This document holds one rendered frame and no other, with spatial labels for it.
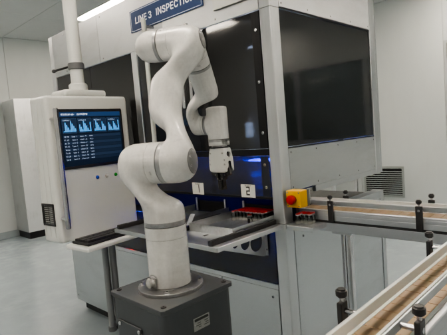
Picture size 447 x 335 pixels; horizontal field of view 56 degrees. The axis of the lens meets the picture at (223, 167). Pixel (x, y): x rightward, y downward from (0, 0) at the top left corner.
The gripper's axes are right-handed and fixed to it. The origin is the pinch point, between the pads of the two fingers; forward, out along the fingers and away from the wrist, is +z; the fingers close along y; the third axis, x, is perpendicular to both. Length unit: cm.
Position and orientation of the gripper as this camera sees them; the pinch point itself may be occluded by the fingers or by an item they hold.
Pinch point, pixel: (222, 184)
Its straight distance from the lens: 171.0
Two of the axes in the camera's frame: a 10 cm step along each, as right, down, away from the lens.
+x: -6.9, 1.2, -7.1
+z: 0.8, 9.9, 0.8
